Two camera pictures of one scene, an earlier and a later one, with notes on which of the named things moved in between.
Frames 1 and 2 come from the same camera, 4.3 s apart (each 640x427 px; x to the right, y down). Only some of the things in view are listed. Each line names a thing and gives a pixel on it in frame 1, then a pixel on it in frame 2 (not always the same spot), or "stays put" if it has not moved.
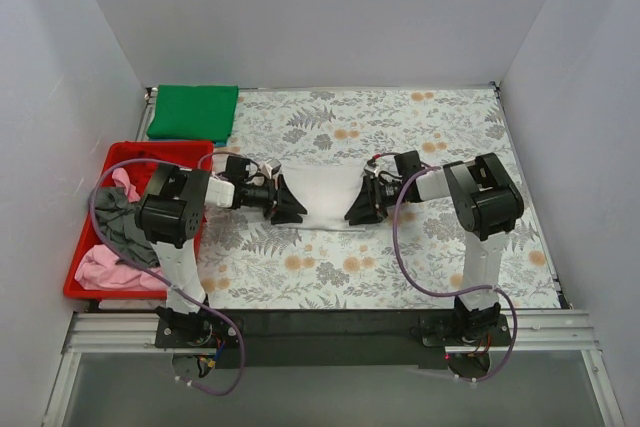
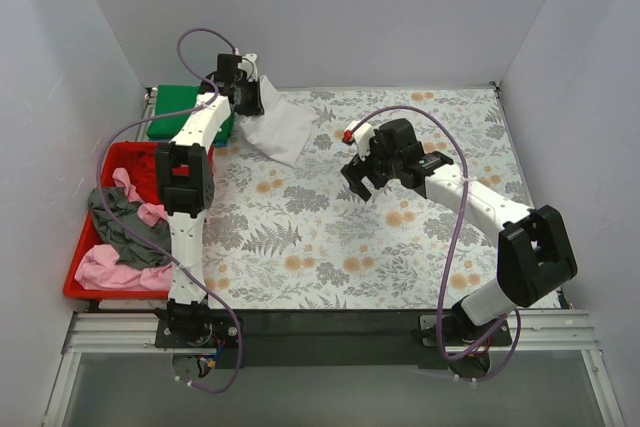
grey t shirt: x=119 y=228 stays put
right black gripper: x=372 y=199 to x=368 y=167
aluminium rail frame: x=529 y=332 stays put
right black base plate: x=442 y=331 stays put
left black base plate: x=202 y=329 stays put
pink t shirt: x=100 y=270 stays put
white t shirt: x=325 y=193 to x=283 y=129
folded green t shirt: x=194 y=112 stays put
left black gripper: x=279 y=198 to x=251 y=98
